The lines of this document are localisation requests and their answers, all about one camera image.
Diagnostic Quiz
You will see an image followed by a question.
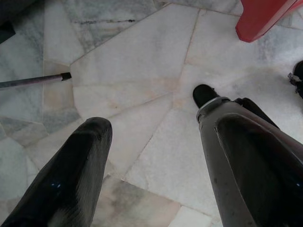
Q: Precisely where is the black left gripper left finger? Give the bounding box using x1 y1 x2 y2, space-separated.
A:
0 117 113 227

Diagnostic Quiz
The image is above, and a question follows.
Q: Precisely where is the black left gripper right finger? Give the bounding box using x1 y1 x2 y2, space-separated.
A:
214 113 303 227

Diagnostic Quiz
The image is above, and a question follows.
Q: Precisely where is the silver metal clothes rack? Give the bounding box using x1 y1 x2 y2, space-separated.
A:
0 72 71 92

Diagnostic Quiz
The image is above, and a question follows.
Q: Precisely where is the grey black right robot leg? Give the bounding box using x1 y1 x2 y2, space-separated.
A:
287 60 303 100

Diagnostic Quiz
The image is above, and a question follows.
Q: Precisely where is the red plastic stool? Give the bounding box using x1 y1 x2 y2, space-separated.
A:
235 0 300 43

